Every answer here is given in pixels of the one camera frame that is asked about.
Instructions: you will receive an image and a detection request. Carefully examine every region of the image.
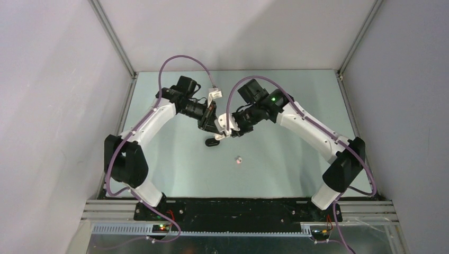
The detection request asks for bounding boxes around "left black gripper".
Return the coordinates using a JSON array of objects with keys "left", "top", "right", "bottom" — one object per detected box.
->
[{"left": 179, "top": 99, "right": 221, "bottom": 135}]

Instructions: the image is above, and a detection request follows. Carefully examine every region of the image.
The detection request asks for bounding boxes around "black earbud charging case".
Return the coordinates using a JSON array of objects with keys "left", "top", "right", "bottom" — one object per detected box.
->
[{"left": 204, "top": 138, "right": 220, "bottom": 147}]

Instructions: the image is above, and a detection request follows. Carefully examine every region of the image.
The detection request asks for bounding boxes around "white earbud charging case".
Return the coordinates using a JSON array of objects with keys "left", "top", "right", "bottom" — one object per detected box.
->
[{"left": 214, "top": 134, "right": 226, "bottom": 141}]

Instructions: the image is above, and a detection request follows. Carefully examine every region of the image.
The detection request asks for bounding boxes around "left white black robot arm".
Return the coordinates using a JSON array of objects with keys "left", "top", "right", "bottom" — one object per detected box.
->
[{"left": 104, "top": 76, "right": 222, "bottom": 221}]

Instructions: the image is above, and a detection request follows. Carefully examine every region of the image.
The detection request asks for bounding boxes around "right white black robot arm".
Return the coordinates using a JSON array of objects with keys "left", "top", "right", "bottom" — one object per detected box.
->
[{"left": 223, "top": 76, "right": 368, "bottom": 221}]

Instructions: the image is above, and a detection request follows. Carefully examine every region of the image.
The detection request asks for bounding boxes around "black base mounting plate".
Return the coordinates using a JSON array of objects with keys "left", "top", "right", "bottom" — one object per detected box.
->
[{"left": 133, "top": 198, "right": 343, "bottom": 233}]

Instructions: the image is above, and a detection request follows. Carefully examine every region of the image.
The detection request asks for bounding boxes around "left controller board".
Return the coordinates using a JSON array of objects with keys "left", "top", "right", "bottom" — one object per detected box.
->
[{"left": 151, "top": 224, "right": 172, "bottom": 234}]

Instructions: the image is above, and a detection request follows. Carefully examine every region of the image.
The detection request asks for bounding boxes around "controller board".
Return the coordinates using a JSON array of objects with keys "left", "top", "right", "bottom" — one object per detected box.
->
[
  {"left": 151, "top": 224, "right": 172, "bottom": 234},
  {"left": 311, "top": 229, "right": 333, "bottom": 243}
]

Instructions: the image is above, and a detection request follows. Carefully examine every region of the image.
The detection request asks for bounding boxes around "right controller board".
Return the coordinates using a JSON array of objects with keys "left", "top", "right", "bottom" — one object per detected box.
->
[{"left": 311, "top": 229, "right": 333, "bottom": 243}]

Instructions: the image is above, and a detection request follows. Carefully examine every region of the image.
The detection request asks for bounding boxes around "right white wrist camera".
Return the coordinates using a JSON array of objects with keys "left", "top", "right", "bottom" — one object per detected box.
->
[{"left": 217, "top": 113, "right": 240, "bottom": 138}]

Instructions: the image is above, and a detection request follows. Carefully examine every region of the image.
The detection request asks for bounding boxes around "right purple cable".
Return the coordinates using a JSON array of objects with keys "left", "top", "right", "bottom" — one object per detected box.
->
[{"left": 226, "top": 76, "right": 378, "bottom": 254}]

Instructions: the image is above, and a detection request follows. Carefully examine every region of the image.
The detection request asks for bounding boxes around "purple cable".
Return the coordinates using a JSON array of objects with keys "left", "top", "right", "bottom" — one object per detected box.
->
[
  {"left": 105, "top": 55, "right": 215, "bottom": 243},
  {"left": 226, "top": 76, "right": 378, "bottom": 254}
]

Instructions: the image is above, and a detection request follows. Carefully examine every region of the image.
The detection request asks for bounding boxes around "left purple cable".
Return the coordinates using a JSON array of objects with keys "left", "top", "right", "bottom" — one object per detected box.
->
[{"left": 105, "top": 55, "right": 215, "bottom": 243}]

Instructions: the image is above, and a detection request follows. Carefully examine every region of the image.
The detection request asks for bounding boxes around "aluminium frame rail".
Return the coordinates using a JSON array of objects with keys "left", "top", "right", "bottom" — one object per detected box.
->
[{"left": 82, "top": 198, "right": 399, "bottom": 237}]

